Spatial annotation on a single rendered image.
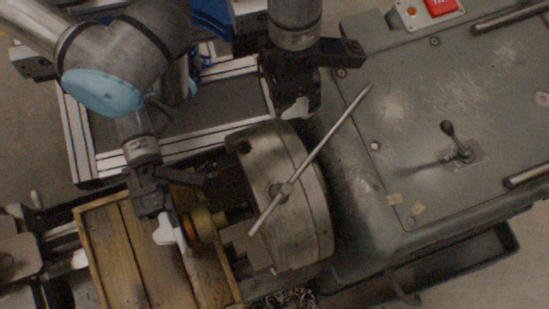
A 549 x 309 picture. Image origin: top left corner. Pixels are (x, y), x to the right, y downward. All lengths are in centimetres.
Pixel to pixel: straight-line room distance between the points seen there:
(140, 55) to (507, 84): 71
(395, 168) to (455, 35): 32
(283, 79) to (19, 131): 182
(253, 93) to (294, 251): 122
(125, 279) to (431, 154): 75
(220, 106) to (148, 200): 108
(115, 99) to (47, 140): 158
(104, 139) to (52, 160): 32
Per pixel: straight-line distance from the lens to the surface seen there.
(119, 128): 126
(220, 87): 226
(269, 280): 140
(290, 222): 107
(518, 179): 114
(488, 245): 190
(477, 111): 118
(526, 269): 254
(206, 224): 116
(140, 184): 122
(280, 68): 86
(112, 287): 141
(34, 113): 258
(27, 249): 133
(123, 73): 95
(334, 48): 89
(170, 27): 99
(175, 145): 216
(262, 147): 110
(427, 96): 116
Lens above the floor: 226
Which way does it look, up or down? 71 degrees down
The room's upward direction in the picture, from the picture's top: 12 degrees clockwise
